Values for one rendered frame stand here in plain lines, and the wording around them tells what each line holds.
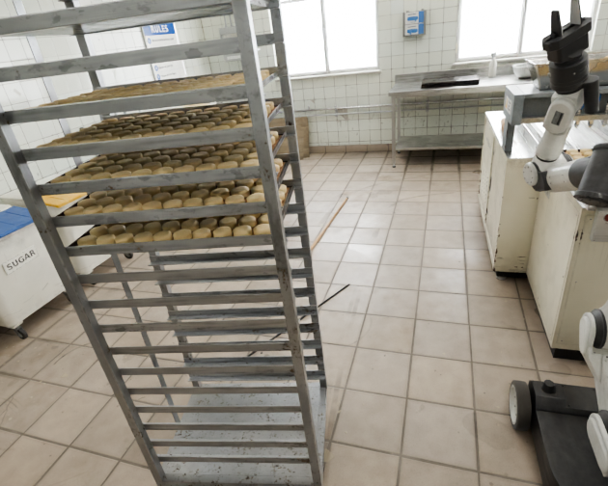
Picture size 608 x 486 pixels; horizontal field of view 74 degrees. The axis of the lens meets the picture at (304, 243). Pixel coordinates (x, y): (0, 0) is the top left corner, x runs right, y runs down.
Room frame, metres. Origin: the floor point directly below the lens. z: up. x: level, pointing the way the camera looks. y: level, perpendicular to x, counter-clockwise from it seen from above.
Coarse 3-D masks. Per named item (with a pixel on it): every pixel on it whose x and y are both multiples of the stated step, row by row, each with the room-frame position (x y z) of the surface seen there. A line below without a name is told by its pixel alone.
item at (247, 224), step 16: (288, 192) 1.28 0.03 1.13; (112, 224) 1.16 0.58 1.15; (128, 224) 1.15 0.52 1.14; (144, 224) 1.14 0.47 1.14; (160, 224) 1.10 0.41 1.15; (176, 224) 1.08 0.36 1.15; (192, 224) 1.07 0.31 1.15; (208, 224) 1.05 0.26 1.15; (224, 224) 1.04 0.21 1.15; (240, 224) 1.03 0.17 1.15; (256, 224) 1.05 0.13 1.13; (80, 240) 1.05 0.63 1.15; (96, 240) 1.04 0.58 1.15; (112, 240) 1.04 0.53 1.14; (128, 240) 1.02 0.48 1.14; (144, 240) 1.01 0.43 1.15; (160, 240) 1.00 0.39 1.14
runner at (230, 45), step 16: (144, 48) 0.95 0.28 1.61; (160, 48) 0.95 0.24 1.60; (176, 48) 0.94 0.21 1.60; (192, 48) 0.94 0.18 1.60; (208, 48) 0.93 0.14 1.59; (224, 48) 0.93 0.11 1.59; (32, 64) 0.99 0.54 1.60; (48, 64) 0.99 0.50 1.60; (64, 64) 0.98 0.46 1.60; (80, 64) 0.97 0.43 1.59; (96, 64) 0.97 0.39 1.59; (112, 64) 0.96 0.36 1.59; (128, 64) 0.96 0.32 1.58; (144, 64) 0.95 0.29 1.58; (0, 80) 1.00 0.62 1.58; (16, 80) 1.00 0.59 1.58
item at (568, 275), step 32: (544, 192) 1.99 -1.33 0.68; (544, 224) 1.90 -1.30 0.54; (576, 224) 1.47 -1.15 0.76; (544, 256) 1.80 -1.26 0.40; (576, 256) 1.45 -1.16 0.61; (544, 288) 1.70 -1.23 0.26; (576, 288) 1.44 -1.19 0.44; (544, 320) 1.61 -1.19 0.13; (576, 320) 1.43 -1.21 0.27; (576, 352) 1.44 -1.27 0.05
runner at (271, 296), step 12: (96, 300) 1.01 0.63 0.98; (108, 300) 1.00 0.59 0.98; (120, 300) 0.99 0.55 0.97; (132, 300) 0.99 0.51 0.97; (144, 300) 0.98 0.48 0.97; (156, 300) 0.98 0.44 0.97; (168, 300) 0.97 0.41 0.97; (180, 300) 0.97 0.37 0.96; (192, 300) 0.96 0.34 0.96; (204, 300) 0.96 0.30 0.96; (216, 300) 0.95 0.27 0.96; (228, 300) 0.94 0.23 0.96; (240, 300) 0.94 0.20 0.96; (252, 300) 0.93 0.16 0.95; (264, 300) 0.93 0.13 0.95; (276, 300) 0.92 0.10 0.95
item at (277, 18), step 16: (272, 16) 1.34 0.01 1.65; (288, 64) 1.35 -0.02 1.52; (288, 80) 1.33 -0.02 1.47; (288, 112) 1.34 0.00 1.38; (288, 144) 1.34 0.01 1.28; (304, 224) 1.33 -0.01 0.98; (304, 240) 1.34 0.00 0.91; (320, 336) 1.35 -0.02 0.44; (320, 352) 1.33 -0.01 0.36; (320, 368) 1.34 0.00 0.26; (320, 384) 1.34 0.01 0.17
